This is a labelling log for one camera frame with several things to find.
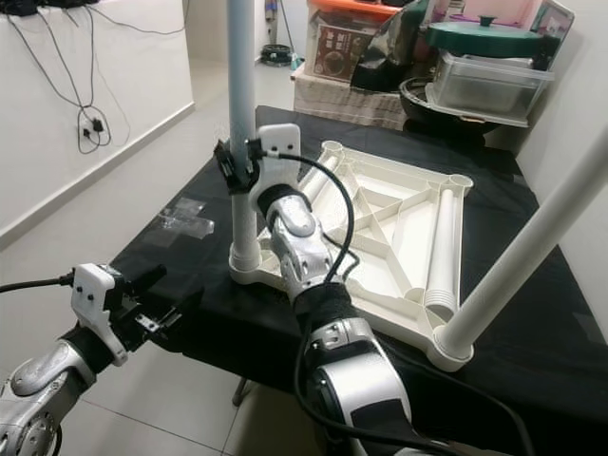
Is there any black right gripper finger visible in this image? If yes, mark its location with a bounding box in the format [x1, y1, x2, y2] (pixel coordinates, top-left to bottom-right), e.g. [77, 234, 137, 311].
[214, 141, 253, 196]

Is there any white plastic table leg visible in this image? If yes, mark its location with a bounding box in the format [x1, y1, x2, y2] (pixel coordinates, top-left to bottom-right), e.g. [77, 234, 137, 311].
[423, 185, 471, 319]
[226, 0, 265, 281]
[294, 142, 345, 205]
[427, 128, 608, 371]

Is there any flat clear tape patch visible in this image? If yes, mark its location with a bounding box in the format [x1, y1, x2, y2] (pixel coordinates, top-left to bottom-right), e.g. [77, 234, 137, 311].
[157, 198, 215, 238]

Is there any black tablecloth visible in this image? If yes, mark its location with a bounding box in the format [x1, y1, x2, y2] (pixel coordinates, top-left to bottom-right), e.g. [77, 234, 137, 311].
[109, 104, 608, 447]

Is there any grey metal folding table leg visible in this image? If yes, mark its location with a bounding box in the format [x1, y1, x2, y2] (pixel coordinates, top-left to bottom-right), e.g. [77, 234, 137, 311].
[233, 378, 254, 409]

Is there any patterned cloth covered bench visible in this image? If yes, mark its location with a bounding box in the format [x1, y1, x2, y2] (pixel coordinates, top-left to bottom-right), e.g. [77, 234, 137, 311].
[293, 66, 409, 129]

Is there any brown printed carton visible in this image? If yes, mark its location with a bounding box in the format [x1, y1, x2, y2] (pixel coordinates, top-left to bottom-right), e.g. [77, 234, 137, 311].
[313, 24, 367, 79]

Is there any white plastic table top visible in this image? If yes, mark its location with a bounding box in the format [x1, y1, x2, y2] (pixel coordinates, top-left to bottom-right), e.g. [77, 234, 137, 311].
[228, 141, 481, 373]

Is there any shiny black plastic bag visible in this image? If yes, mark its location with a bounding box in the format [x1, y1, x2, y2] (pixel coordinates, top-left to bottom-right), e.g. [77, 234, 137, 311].
[350, 0, 438, 94]

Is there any clear bin with orange lid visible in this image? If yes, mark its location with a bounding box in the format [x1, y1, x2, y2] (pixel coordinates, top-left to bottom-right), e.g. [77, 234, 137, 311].
[306, 0, 400, 82]

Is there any black wifi router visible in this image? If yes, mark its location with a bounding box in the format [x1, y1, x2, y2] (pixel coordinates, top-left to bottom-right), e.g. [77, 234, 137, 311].
[0, 0, 101, 15]

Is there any clear plastic food container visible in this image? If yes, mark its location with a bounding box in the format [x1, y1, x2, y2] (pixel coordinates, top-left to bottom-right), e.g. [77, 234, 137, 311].
[427, 52, 554, 127]

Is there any green round pot lid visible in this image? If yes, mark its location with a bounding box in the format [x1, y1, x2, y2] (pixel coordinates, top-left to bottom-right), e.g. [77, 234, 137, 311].
[423, 17, 547, 58]

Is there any pink purple container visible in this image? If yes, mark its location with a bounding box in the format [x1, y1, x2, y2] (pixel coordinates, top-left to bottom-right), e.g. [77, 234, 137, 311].
[446, 0, 533, 25]

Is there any dark green tray with label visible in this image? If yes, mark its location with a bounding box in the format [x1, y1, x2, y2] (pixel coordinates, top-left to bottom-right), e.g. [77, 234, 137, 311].
[532, 0, 576, 44]

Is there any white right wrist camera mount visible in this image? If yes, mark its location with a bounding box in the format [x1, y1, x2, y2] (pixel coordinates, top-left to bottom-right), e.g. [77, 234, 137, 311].
[252, 123, 307, 215]

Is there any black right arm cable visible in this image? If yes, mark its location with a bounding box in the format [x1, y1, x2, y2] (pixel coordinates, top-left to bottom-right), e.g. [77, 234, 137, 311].
[275, 152, 466, 456]

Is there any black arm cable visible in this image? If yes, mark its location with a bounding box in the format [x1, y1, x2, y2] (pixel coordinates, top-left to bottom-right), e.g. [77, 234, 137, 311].
[0, 274, 77, 294]
[275, 152, 466, 456]

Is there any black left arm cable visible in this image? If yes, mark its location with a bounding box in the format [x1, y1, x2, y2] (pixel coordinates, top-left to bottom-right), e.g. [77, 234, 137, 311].
[0, 274, 77, 294]

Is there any black coiled hose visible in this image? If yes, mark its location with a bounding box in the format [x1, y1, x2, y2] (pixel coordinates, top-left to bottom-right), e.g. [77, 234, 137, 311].
[261, 43, 295, 67]

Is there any black wall power plug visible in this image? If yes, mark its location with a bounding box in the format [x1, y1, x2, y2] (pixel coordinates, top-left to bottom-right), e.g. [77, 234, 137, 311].
[85, 116, 110, 143]

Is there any thin black floor cable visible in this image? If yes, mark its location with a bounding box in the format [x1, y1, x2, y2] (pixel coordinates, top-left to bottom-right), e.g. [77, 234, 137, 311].
[90, 8, 189, 39]
[9, 14, 115, 155]

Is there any long black tether cable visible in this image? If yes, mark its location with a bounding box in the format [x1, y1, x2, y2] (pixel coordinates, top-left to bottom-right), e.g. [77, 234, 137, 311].
[399, 340, 538, 456]

